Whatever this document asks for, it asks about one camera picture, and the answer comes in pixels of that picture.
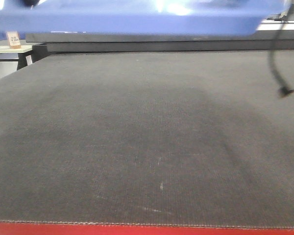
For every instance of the blue plastic tray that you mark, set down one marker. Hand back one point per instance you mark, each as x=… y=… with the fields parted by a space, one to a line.
x=138 y=17

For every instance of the black metal shelf frame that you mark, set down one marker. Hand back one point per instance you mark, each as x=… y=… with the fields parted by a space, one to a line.
x=276 y=34

